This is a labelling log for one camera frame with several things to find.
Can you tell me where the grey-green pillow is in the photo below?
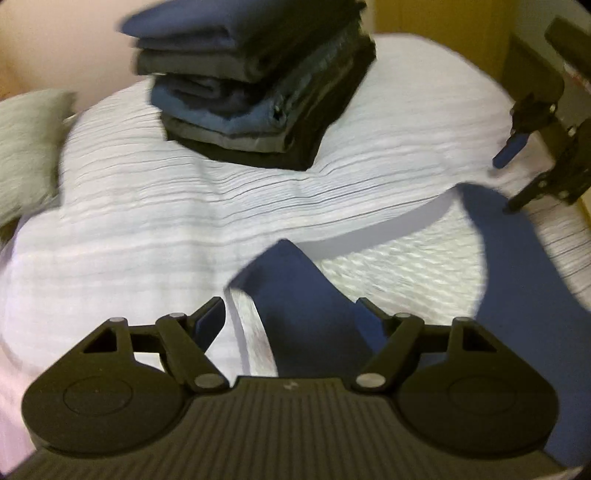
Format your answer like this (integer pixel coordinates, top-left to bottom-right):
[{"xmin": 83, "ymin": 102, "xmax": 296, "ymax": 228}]
[{"xmin": 0, "ymin": 90, "xmax": 77, "ymax": 227}]

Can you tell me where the navy garment with white lining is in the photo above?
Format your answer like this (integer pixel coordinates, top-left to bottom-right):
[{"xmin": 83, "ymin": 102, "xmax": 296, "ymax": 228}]
[{"xmin": 224, "ymin": 182, "xmax": 591, "ymax": 462}]

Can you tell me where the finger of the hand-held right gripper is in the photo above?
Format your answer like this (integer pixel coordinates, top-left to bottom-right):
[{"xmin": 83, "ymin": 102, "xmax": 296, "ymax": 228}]
[
  {"xmin": 492, "ymin": 95, "xmax": 561, "ymax": 169},
  {"xmin": 503, "ymin": 129, "xmax": 591, "ymax": 214}
]

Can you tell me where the wooden wardrobe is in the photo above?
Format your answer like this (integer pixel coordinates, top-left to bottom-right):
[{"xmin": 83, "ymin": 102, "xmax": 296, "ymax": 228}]
[{"xmin": 373, "ymin": 0, "xmax": 515, "ymax": 81}]

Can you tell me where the bed with grey striped cover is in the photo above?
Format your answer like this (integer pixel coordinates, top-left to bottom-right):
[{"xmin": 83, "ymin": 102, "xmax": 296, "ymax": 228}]
[{"xmin": 0, "ymin": 34, "xmax": 591, "ymax": 480}]

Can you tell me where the stack of folded clothes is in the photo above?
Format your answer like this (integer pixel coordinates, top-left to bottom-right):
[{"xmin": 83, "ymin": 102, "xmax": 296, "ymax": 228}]
[{"xmin": 117, "ymin": 0, "xmax": 377, "ymax": 171}]

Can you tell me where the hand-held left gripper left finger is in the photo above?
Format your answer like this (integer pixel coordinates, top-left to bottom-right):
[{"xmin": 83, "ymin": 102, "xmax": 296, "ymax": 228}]
[{"xmin": 81, "ymin": 295, "xmax": 229, "ymax": 395}]

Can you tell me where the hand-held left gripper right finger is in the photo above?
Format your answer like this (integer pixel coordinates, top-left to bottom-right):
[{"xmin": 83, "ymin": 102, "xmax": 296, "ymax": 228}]
[{"xmin": 355, "ymin": 298, "xmax": 502, "ymax": 394}]

